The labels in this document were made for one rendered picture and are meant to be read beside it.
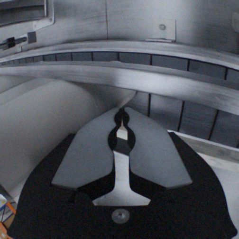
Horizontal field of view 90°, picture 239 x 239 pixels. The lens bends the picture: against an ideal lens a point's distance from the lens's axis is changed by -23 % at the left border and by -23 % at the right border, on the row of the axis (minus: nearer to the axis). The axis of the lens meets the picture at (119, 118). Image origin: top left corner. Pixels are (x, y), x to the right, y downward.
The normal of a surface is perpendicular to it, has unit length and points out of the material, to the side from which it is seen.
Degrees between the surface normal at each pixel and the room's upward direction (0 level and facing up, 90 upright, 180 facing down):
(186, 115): 0
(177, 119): 0
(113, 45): 0
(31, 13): 90
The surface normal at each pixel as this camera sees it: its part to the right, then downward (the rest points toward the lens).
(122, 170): -0.51, 0.46
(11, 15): 0.86, 0.24
